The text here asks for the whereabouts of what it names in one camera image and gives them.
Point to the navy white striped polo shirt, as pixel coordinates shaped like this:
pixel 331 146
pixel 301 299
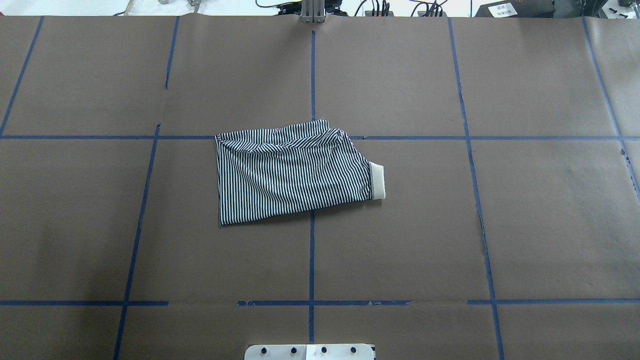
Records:
pixel 264 173

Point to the black box with labels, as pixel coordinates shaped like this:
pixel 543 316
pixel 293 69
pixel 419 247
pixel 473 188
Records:
pixel 517 9

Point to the aluminium frame post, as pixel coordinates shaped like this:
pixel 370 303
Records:
pixel 313 11

